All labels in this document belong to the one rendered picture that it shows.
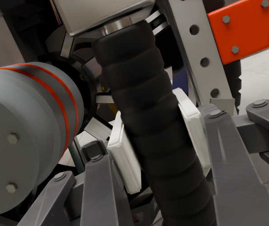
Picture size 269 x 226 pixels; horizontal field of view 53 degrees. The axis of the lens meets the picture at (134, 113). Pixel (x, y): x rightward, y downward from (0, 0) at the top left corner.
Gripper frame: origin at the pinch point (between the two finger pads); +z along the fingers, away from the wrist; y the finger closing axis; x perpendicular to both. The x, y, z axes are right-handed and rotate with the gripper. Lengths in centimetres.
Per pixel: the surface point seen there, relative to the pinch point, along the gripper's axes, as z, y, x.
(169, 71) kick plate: 489, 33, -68
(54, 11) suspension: 83, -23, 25
